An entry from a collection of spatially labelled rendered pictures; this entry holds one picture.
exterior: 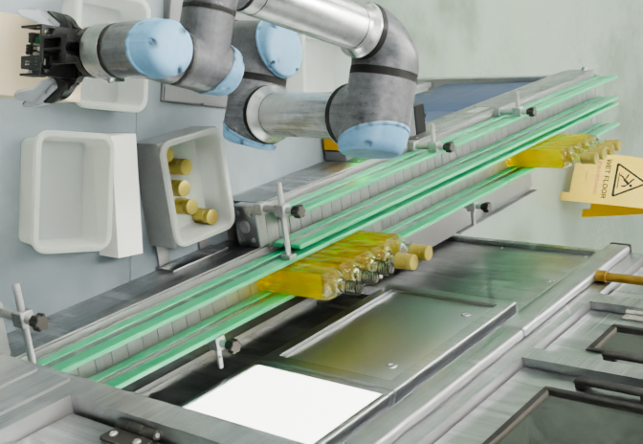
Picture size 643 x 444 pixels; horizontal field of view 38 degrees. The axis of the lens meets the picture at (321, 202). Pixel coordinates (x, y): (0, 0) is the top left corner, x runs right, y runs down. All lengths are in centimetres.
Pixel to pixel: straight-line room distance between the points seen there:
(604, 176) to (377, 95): 386
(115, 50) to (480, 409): 93
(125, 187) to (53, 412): 88
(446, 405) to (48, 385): 84
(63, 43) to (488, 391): 99
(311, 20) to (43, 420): 71
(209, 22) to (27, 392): 54
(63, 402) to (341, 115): 74
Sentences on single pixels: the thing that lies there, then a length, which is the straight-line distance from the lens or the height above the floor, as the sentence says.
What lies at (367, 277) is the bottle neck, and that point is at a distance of 195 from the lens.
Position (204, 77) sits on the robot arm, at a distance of 130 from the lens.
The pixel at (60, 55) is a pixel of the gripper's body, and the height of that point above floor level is 119.
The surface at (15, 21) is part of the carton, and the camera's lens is 149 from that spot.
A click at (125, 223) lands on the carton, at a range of 189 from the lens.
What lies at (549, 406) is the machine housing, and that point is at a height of 155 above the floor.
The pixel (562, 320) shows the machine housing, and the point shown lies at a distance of 208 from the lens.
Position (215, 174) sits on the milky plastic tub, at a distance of 204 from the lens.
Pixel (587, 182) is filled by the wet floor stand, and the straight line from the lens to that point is 535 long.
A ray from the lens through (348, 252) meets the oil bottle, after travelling 205.
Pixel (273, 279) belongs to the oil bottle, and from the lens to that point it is 202.
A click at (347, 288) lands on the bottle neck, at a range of 191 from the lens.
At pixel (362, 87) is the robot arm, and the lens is 156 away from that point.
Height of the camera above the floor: 228
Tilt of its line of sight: 39 degrees down
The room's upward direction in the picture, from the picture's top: 95 degrees clockwise
